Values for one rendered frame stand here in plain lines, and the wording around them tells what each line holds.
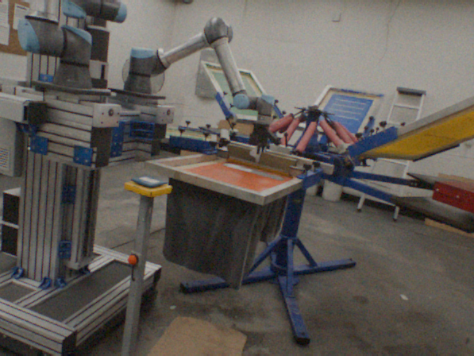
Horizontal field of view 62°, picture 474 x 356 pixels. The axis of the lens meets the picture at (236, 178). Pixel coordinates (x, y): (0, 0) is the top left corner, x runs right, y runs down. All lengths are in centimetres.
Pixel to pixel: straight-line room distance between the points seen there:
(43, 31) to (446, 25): 531
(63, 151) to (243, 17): 547
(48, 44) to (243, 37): 541
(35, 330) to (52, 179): 69
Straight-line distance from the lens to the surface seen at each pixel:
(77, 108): 173
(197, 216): 178
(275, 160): 210
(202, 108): 716
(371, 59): 623
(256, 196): 151
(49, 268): 229
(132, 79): 217
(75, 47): 176
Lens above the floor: 136
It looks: 13 degrees down
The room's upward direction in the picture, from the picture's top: 10 degrees clockwise
